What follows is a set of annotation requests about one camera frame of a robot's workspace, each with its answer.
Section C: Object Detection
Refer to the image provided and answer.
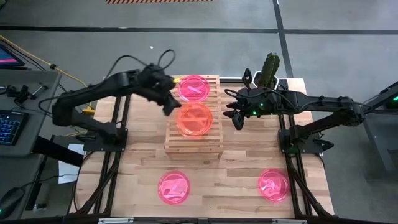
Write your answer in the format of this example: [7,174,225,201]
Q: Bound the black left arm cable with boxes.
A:
[104,49,177,80]

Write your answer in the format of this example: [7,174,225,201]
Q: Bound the computer monitor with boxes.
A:
[0,43,25,68]

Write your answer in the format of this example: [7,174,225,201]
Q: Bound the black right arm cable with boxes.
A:
[223,88,364,114]

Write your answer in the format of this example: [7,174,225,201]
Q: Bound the translucent orange-pink plastic plate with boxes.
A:
[257,168,291,203]

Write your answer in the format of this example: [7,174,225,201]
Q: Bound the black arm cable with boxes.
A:
[104,49,177,80]
[223,88,364,114]

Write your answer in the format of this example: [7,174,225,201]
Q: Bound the green cactus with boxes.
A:
[259,52,280,90]

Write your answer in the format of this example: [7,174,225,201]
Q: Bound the grey desk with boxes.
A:
[0,70,63,158]

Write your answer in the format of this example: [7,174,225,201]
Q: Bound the yellow cable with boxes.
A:
[0,34,96,114]

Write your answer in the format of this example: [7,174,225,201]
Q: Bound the black aluminium extrusion frame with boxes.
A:
[71,79,335,224]

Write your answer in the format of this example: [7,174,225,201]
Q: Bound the black backlit keyboard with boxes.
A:
[0,109,29,147]

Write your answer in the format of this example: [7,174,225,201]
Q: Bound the slatted wooden shelf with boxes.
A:
[164,73,224,161]

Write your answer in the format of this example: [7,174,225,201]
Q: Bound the white paper sheet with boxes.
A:
[57,142,85,185]

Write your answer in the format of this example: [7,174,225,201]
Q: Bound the grey equipment stand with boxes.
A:
[362,80,398,181]

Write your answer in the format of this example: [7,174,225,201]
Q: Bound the translucent pink plastic plate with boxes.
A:
[157,170,191,205]
[178,74,211,103]

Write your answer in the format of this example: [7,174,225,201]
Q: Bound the translucent orange plastic plate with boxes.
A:
[175,102,214,137]

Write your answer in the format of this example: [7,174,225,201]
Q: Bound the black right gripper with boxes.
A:
[222,88,279,131]

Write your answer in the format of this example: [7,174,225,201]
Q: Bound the black desk clamp tool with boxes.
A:
[6,82,49,105]

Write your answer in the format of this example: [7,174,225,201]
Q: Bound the silver metal bracket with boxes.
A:
[98,217,134,224]
[272,218,307,224]

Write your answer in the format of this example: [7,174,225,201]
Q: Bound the white planter pot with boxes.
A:
[252,70,280,91]

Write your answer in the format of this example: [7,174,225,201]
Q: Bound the black computer mouse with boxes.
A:
[0,186,25,220]

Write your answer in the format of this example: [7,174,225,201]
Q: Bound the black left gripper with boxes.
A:
[138,63,183,116]

